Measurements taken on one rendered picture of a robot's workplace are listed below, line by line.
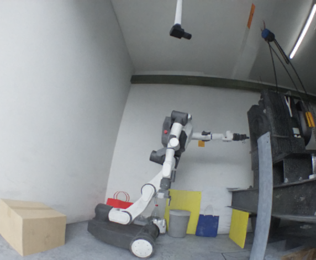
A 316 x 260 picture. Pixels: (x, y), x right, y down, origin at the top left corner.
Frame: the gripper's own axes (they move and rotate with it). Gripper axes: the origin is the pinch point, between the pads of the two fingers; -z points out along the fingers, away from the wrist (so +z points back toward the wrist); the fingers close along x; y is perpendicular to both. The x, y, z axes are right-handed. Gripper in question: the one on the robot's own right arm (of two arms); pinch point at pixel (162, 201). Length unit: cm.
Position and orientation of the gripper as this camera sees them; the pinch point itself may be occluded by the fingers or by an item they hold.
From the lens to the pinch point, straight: 123.5
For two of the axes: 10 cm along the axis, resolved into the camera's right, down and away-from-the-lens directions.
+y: 2.2, 4.3, 8.7
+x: 9.6, 0.5, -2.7
